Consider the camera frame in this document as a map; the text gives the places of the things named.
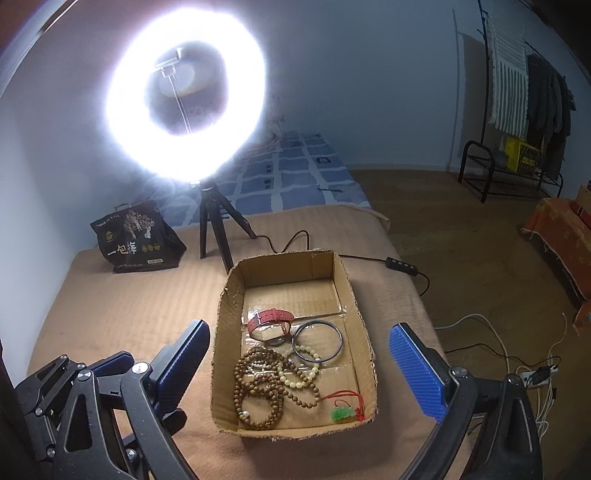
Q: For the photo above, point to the folded floral quilt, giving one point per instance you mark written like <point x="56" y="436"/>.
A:
<point x="277" y="117"/>

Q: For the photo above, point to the blue bangle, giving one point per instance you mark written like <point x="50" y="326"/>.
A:
<point x="341" y="342"/>

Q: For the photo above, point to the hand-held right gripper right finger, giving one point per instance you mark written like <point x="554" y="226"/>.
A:
<point x="415" y="369"/>

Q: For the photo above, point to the cardboard box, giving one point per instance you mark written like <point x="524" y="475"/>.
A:
<point x="286" y="295"/>

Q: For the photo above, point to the dark hanging clothes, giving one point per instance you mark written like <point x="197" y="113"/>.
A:
<point x="549" y="106"/>

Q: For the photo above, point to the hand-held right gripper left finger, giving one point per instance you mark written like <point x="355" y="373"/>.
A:
<point x="184" y="360"/>

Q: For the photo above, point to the black printed snack bag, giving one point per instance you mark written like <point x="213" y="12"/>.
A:
<point x="134" y="240"/>

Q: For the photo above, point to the yellow crate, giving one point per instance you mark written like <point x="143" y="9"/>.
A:
<point x="526" y="157"/>

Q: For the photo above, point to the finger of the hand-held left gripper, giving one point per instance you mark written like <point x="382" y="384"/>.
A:
<point x="111" y="363"/>
<point x="51" y="383"/>

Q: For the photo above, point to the black clothes rack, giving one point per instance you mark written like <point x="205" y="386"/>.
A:
<point x="488" y="182"/>

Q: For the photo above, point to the red watch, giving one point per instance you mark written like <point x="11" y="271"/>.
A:
<point x="270" y="316"/>

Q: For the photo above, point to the orange cloth covered furniture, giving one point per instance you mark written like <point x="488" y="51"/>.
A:
<point x="563" y="230"/>

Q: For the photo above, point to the black tripod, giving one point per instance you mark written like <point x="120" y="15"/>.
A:
<point x="208" y="217"/>

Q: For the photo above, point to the striped grey white cloth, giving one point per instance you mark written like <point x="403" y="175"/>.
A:
<point x="508" y="83"/>

